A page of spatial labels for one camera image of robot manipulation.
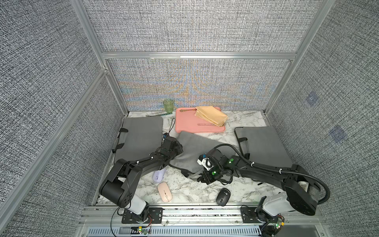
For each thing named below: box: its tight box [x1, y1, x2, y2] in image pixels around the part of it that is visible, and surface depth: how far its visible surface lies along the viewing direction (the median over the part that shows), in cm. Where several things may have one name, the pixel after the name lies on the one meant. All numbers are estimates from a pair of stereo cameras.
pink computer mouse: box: [157, 181, 173, 203], surface depth 81 cm
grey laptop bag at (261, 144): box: [233, 125, 294, 168], surface depth 99 cm
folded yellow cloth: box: [194, 105, 229, 127], surface depth 119 cm
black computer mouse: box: [216, 187, 231, 207], surface depth 80 cm
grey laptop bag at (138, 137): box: [112, 116, 164, 163], surface depth 106 cm
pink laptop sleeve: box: [174, 106, 226, 133], surface depth 116 cm
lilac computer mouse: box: [152, 168, 167, 183], surface depth 87 cm
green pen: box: [146, 112, 173, 118], surface depth 120 cm
